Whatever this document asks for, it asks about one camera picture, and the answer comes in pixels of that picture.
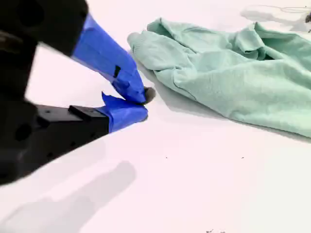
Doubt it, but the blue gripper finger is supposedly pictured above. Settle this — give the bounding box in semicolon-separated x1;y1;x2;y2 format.
0;0;156;105
4;91;149;182

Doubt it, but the pale green T-shirt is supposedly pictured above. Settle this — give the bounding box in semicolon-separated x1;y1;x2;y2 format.
127;17;311;139

